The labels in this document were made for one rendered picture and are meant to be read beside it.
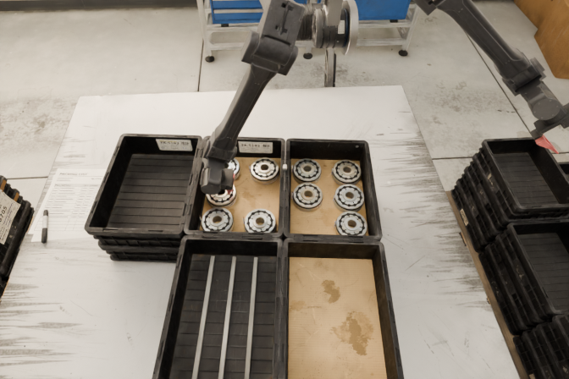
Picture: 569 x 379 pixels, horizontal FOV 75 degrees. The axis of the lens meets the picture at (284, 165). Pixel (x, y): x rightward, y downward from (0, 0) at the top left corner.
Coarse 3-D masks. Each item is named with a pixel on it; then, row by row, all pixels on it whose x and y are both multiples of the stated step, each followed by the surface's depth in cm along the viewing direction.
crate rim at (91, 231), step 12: (120, 144) 132; (108, 168) 125; (192, 168) 126; (192, 180) 123; (96, 204) 117; (84, 228) 112; (96, 228) 112; (108, 228) 112; (120, 228) 112; (132, 228) 112; (180, 228) 112
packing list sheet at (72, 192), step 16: (64, 176) 151; (80, 176) 151; (96, 176) 151; (48, 192) 146; (64, 192) 146; (80, 192) 147; (96, 192) 147; (48, 208) 142; (64, 208) 142; (80, 208) 142; (32, 224) 138; (48, 224) 138; (64, 224) 138; (80, 224) 138; (32, 240) 134
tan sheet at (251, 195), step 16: (240, 160) 141; (240, 176) 137; (240, 192) 132; (256, 192) 133; (272, 192) 133; (208, 208) 128; (240, 208) 128; (256, 208) 129; (272, 208) 129; (240, 224) 125
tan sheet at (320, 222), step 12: (324, 168) 140; (324, 180) 136; (360, 180) 137; (324, 192) 133; (324, 204) 130; (300, 216) 127; (312, 216) 127; (324, 216) 127; (336, 216) 127; (300, 228) 124; (312, 228) 124; (324, 228) 124
